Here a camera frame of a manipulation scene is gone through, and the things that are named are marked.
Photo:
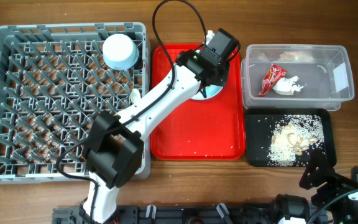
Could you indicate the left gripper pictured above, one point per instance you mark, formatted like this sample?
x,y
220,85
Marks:
x,y
222,79

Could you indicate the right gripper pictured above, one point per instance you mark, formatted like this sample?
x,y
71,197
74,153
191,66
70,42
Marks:
x,y
336,183

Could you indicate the light blue plate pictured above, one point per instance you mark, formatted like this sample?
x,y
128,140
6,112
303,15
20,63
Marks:
x,y
207,92

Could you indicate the red strawberry snack wrapper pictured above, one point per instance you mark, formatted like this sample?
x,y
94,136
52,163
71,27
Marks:
x,y
274,74

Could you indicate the white tissue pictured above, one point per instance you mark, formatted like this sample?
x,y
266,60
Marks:
x,y
287,86

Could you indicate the white plastic spoon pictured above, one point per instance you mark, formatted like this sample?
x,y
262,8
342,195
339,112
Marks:
x,y
135,96

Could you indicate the light blue bowl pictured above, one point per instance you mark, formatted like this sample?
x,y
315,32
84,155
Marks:
x,y
120,52

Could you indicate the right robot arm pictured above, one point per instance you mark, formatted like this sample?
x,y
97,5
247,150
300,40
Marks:
x,y
293,209

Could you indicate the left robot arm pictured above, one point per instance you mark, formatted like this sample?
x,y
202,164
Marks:
x,y
115,145

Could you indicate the grey dishwasher rack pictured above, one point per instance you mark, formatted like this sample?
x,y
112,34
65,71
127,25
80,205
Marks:
x,y
53,84

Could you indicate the spilled rice pile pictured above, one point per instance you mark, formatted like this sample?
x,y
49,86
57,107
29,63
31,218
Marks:
x,y
293,139

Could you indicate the red plastic tray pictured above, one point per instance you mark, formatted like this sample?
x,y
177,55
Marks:
x,y
205,129

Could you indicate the black tray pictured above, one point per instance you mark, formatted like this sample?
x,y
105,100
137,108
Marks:
x,y
260,122

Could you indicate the clear plastic bin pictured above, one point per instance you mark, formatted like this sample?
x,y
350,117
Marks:
x,y
324,72

